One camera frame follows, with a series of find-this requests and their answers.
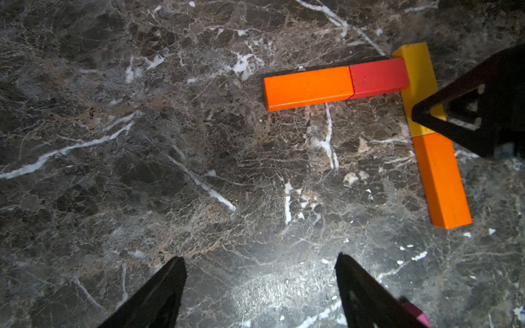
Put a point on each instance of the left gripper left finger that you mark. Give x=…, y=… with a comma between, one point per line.
x=157, y=303

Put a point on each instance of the pink block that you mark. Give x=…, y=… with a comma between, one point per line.
x=415, y=312

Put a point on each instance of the orange block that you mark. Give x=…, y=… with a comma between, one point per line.
x=441, y=180
x=308, y=88

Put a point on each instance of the red-orange small block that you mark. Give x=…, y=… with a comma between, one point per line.
x=377, y=78

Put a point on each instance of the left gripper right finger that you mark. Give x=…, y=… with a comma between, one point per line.
x=366, y=303

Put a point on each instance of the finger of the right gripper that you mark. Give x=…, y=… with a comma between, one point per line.
x=483, y=110

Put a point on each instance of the yellow block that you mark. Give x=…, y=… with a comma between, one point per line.
x=422, y=80

